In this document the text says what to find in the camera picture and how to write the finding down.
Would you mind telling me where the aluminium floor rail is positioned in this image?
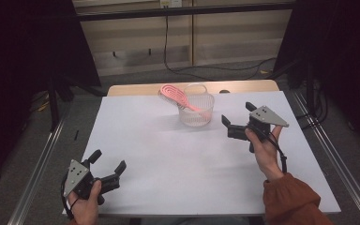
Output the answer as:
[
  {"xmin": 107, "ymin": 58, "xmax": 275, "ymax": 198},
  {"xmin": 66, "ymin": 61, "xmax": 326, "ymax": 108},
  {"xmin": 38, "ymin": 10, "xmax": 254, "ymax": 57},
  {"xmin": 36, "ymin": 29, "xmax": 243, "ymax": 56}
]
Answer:
[
  {"xmin": 290, "ymin": 89, "xmax": 360, "ymax": 225},
  {"xmin": 7, "ymin": 105, "xmax": 73, "ymax": 225}
]

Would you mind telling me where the person's right hand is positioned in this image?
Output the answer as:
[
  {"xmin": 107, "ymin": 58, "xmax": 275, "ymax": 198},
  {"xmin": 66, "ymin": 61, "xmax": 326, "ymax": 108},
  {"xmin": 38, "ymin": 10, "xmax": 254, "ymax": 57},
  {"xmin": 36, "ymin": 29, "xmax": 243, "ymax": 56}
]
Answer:
[{"xmin": 244, "ymin": 125, "xmax": 285, "ymax": 183}]

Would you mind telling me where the clear plastic cup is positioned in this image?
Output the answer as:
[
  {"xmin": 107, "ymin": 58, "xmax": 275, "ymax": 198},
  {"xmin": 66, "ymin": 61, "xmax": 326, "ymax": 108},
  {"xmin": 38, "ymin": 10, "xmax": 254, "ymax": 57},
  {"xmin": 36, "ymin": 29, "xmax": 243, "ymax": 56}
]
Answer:
[{"xmin": 177, "ymin": 82, "xmax": 216, "ymax": 128}]

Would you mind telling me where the white table cover sheet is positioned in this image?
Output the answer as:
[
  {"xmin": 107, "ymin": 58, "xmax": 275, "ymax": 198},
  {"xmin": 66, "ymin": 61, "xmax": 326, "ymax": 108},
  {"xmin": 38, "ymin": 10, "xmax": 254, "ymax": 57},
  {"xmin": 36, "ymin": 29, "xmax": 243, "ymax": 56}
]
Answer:
[{"xmin": 62, "ymin": 90, "xmax": 342, "ymax": 217}]

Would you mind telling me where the black curtain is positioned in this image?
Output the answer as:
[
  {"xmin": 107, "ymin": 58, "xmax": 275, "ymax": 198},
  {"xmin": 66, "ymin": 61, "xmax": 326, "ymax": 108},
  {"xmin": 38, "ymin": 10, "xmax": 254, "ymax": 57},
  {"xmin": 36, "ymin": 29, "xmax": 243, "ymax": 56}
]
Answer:
[
  {"xmin": 0, "ymin": 0, "xmax": 102, "ymax": 188},
  {"xmin": 274, "ymin": 0, "xmax": 360, "ymax": 146}
]

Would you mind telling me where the pink hairbrush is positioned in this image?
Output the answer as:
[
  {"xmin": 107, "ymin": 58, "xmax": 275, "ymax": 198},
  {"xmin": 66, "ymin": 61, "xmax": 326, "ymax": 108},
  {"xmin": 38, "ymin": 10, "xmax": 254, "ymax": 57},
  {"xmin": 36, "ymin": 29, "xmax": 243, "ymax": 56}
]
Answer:
[{"xmin": 157, "ymin": 83, "xmax": 213, "ymax": 115}]

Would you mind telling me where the person's left hand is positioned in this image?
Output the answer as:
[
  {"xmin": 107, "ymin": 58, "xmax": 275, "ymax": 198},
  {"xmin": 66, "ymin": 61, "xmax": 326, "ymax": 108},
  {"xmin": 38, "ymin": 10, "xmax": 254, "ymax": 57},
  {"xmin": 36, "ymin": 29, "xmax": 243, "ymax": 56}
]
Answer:
[{"xmin": 67, "ymin": 179, "xmax": 103, "ymax": 225}]

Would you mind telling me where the right hand-held gripper cable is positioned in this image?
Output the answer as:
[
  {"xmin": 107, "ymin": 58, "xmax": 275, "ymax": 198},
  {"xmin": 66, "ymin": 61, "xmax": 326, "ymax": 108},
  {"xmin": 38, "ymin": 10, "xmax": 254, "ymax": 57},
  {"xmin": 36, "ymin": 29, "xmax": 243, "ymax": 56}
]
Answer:
[{"xmin": 255, "ymin": 124, "xmax": 288, "ymax": 174}]

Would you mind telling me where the hand-held gripper cable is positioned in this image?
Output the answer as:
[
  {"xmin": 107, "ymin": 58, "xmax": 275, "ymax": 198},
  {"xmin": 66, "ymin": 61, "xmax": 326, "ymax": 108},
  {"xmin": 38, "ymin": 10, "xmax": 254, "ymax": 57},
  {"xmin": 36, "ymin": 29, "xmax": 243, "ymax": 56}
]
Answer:
[
  {"xmin": 60, "ymin": 172, "xmax": 80, "ymax": 220},
  {"xmin": 255, "ymin": 124, "xmax": 288, "ymax": 174}
]

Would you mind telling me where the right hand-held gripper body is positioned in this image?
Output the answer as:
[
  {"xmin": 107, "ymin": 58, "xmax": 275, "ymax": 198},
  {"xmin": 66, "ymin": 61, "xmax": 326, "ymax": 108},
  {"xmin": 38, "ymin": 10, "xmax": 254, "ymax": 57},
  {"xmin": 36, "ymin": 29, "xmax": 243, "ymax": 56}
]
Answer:
[{"xmin": 227, "ymin": 105, "xmax": 291, "ymax": 155}]

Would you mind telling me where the left hand-held gripper cable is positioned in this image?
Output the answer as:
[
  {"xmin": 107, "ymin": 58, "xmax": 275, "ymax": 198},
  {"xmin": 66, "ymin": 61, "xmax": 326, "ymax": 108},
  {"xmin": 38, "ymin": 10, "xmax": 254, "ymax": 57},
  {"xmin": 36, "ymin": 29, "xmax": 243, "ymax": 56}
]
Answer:
[{"xmin": 60, "ymin": 172, "xmax": 80, "ymax": 220}]

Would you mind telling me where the black power cable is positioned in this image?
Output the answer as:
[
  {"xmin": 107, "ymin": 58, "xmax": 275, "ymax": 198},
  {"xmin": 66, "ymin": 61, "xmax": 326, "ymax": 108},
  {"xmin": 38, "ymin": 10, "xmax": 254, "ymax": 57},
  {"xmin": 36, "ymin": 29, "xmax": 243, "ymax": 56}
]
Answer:
[{"xmin": 162, "ymin": 7, "xmax": 278, "ymax": 82}]

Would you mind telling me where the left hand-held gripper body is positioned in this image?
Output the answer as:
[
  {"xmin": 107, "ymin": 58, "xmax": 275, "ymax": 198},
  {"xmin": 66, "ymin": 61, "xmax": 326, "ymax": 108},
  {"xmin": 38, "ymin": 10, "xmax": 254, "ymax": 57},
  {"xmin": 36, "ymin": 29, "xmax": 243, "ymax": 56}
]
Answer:
[{"xmin": 62, "ymin": 158, "xmax": 122, "ymax": 206}]

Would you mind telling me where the black metal stand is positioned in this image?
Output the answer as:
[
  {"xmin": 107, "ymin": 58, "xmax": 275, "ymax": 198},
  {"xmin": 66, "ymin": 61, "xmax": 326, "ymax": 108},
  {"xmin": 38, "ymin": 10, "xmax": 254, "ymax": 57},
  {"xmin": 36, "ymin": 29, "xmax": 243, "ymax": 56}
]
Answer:
[{"xmin": 47, "ymin": 74, "xmax": 77, "ymax": 131}]

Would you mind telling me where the wooden table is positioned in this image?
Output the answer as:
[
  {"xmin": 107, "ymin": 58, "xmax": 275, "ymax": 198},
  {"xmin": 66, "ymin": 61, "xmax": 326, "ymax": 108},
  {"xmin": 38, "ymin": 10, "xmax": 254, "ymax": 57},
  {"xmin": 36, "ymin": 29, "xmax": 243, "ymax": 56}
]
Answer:
[{"xmin": 106, "ymin": 79, "xmax": 280, "ymax": 98}]

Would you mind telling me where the white wall socket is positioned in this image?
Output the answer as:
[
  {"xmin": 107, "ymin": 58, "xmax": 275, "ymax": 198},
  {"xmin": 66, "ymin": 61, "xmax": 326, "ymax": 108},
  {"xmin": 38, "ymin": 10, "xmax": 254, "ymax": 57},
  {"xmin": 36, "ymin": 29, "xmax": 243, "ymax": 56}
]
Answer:
[{"xmin": 159, "ymin": 0, "xmax": 183, "ymax": 9}]

